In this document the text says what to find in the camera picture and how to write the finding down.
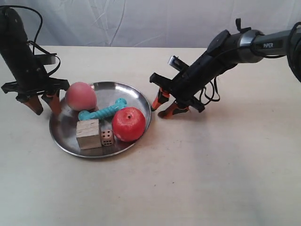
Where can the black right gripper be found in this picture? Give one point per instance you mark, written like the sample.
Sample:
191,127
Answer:
213,62

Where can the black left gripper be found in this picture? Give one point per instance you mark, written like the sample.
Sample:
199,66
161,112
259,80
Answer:
31,78

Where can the large round metal plate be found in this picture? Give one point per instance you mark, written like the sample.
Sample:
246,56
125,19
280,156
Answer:
63,128

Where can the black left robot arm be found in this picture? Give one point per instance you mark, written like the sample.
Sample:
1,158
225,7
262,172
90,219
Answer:
14,40

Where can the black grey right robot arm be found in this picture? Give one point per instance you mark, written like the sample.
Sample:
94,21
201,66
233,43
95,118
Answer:
251,46

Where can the pink peach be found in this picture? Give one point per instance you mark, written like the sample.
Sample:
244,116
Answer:
81,96

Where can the red apple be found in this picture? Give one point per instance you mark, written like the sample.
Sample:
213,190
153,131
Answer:
128,124

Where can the teal bone toy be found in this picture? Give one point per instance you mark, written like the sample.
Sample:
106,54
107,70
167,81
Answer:
109,111

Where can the wooden cube block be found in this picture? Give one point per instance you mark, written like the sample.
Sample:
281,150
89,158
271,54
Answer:
88,134

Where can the small wooden die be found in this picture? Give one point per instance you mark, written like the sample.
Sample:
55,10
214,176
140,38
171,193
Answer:
107,137

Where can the white backdrop cloth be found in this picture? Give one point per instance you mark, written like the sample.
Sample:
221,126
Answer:
148,23

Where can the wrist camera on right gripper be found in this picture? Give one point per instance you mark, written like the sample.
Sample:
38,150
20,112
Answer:
177,63

